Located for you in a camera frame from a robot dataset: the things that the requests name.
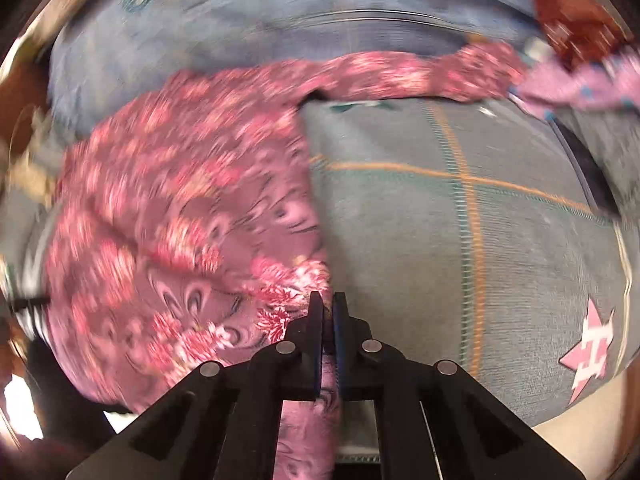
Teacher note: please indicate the red plastic bag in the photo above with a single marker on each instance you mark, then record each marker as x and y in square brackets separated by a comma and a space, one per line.
[581, 31]

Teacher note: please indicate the grey patterned bed sheet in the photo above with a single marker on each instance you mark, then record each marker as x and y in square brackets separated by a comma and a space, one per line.
[467, 232]

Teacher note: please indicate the blue plaid quilt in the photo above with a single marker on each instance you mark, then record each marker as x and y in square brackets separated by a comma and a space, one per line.
[114, 50]

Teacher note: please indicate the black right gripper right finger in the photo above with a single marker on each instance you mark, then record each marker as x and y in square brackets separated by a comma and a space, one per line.
[361, 361]

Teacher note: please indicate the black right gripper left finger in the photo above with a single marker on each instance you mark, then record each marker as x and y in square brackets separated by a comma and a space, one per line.
[294, 364]

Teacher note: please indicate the pink floral garment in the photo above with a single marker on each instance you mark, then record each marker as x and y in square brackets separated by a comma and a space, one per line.
[187, 231]

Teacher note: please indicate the lilac patterned cloth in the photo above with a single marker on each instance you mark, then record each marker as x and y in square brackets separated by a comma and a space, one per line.
[610, 84]

